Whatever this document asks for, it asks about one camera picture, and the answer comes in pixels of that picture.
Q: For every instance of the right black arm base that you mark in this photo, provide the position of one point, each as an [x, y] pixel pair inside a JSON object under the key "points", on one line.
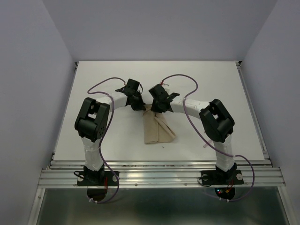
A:
{"points": [[218, 177]]}

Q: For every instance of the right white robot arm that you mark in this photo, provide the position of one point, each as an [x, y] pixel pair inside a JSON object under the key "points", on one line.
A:
{"points": [[216, 120]]}

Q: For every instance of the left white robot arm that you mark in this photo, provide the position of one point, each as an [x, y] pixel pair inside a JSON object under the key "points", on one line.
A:
{"points": [[95, 117]]}

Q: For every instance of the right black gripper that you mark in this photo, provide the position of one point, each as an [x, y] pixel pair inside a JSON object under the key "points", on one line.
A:
{"points": [[154, 108]]}

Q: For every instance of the beige cloth napkin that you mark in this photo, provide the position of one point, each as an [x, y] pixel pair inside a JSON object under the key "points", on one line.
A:
{"points": [[156, 128]]}

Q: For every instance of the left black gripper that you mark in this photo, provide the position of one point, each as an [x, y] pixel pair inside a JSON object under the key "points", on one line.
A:
{"points": [[140, 106]]}

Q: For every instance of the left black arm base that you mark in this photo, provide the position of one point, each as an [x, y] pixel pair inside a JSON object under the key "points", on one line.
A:
{"points": [[100, 178]]}

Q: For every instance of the aluminium front rail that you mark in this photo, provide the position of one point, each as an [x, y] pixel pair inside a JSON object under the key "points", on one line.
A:
{"points": [[159, 174]]}

